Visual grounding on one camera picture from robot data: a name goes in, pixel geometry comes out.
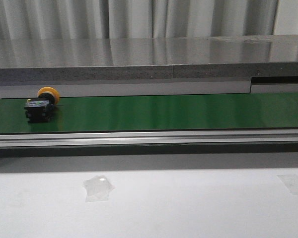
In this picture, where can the yellow push button switch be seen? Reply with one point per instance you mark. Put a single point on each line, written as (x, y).
(40, 109)

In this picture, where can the clear tape patch left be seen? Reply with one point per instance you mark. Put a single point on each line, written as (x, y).
(98, 189)

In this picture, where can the grey speckled stone countertop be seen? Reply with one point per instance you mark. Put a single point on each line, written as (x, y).
(57, 60)

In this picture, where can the green conveyor belt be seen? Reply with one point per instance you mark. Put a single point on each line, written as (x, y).
(164, 112)

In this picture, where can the grey cabinet front panel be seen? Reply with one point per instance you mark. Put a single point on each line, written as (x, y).
(135, 87)

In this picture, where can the clear tape strip right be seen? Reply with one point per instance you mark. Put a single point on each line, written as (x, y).
(291, 183)

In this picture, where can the white pleated curtain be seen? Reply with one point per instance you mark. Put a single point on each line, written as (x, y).
(97, 19)

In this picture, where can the aluminium conveyor side rail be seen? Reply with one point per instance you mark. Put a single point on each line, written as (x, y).
(149, 137)

